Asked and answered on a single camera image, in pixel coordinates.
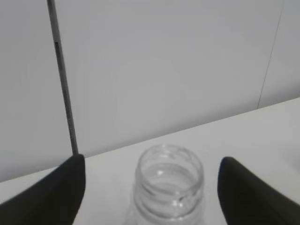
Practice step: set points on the clear green-label water bottle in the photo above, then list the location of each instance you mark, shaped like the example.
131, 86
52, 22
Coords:
168, 188

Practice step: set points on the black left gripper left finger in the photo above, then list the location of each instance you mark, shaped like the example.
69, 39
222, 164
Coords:
54, 200

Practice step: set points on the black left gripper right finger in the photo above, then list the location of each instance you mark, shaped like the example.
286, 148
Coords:
245, 199

